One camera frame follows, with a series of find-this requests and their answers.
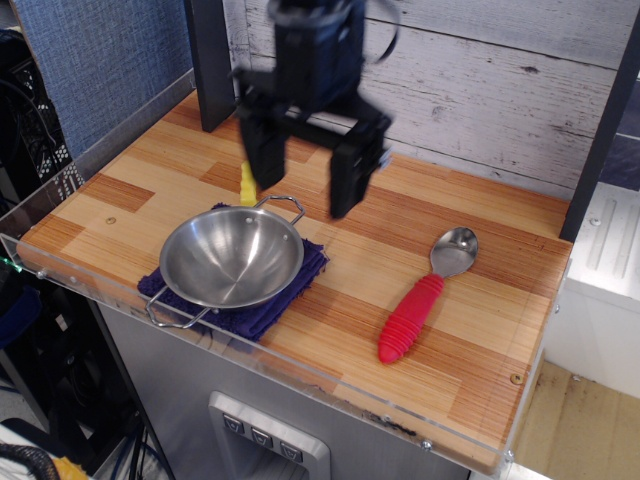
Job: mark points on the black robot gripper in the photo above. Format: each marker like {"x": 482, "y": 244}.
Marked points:
{"x": 318, "y": 69}

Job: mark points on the stainless steel two-handled bowl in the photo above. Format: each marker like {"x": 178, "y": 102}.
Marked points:
{"x": 232, "y": 258}

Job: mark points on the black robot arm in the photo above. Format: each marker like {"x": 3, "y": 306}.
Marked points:
{"x": 337, "y": 127}

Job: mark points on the yellow ridged plastic piece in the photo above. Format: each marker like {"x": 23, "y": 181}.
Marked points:
{"x": 248, "y": 186}

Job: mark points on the purple folded towel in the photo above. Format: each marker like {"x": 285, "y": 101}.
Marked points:
{"x": 253, "y": 322}

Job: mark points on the stainless toy fridge cabinet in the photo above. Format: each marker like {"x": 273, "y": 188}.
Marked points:
{"x": 174, "y": 371}

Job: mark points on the black plastic crate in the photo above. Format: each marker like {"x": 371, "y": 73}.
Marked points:
{"x": 33, "y": 148}

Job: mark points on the grey dispenser button panel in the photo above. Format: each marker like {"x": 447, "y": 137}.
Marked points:
{"x": 255, "y": 445}

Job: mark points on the clear acrylic table guard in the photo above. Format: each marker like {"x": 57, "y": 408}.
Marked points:
{"x": 416, "y": 343}

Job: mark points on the white ribbed appliance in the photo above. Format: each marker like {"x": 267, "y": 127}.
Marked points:
{"x": 593, "y": 330}

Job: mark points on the dark left support post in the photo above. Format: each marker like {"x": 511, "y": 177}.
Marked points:
{"x": 211, "y": 60}

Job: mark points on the dark support post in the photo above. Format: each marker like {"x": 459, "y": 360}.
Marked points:
{"x": 211, "y": 60}
{"x": 615, "y": 106}

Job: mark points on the red-handled metal spoon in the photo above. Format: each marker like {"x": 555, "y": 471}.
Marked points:
{"x": 453, "y": 253}

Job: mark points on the dark right support post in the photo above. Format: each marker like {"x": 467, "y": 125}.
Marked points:
{"x": 615, "y": 106}

